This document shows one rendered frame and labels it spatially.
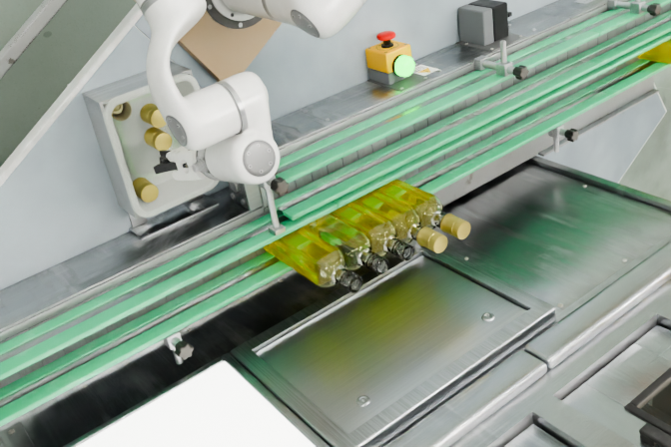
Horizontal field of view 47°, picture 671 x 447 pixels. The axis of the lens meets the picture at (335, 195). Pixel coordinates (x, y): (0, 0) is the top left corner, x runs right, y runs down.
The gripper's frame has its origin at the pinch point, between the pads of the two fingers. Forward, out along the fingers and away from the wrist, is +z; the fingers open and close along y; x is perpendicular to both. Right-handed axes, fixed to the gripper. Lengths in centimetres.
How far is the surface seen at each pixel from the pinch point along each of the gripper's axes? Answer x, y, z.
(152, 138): 3.2, -1.3, 8.0
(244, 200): -13.1, 10.1, 5.2
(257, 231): -18.6, 8.8, 1.4
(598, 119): -34, 113, 10
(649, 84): -32, 135, 9
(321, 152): -9.2, 25.0, -1.2
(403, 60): 0, 53, 4
